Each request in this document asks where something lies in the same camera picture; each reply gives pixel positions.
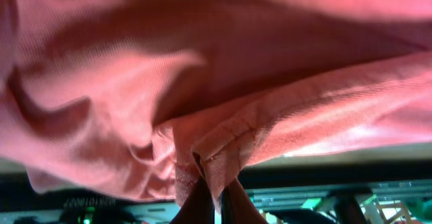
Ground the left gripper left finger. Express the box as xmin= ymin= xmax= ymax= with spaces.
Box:
xmin=169 ymin=178 xmax=215 ymax=224

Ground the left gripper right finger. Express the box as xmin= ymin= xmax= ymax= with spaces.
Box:
xmin=220 ymin=179 xmax=267 ymax=224

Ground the red t-shirt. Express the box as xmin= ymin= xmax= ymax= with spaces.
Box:
xmin=1 ymin=0 xmax=431 ymax=204

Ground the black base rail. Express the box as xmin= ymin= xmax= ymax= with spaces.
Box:
xmin=1 ymin=180 xmax=431 ymax=224

